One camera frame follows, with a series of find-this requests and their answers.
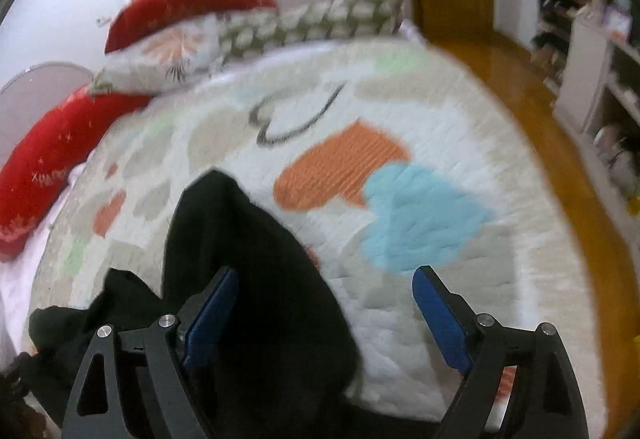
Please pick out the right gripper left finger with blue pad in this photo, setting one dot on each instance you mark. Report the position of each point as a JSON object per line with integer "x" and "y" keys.
{"x": 144, "y": 383}

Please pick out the black pants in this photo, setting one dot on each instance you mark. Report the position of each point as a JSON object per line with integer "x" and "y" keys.
{"x": 289, "y": 355}

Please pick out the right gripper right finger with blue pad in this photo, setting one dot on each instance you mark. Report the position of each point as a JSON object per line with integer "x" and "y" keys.
{"x": 545, "y": 400}

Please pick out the green white patterned bolster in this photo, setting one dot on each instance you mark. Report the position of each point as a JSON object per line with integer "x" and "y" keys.
{"x": 252, "y": 33}

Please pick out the floral grey pillow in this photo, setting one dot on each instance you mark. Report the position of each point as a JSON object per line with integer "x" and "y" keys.
{"x": 172, "y": 59}

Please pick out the round white headboard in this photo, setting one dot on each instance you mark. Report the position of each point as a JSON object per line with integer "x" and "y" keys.
{"x": 29, "y": 95}

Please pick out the white shelf unit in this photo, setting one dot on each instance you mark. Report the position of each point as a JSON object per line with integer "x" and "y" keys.
{"x": 589, "y": 51}

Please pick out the long red pillow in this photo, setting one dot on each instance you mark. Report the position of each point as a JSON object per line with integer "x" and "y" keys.
{"x": 38, "y": 168}

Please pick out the heart pattern quilt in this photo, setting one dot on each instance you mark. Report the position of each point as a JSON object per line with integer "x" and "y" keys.
{"x": 379, "y": 156}

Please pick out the red pillow at back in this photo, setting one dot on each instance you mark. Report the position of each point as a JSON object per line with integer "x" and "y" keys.
{"x": 142, "y": 18}

